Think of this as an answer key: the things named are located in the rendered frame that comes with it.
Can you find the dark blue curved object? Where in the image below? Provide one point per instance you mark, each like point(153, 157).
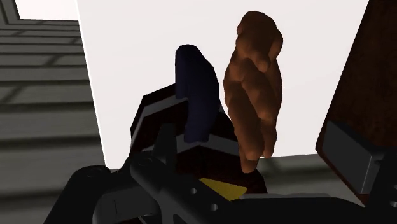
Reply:
point(198, 93)

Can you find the brown lumpy figure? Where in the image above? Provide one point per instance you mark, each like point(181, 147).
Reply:
point(252, 93)

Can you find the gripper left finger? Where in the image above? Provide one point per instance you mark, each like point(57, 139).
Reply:
point(145, 173)

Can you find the dark box with grey band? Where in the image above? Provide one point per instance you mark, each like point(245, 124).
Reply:
point(155, 108)

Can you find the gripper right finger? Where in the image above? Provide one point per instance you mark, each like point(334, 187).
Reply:
point(350, 155)

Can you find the dark brown wooden block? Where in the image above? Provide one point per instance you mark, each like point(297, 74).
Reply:
point(369, 77)

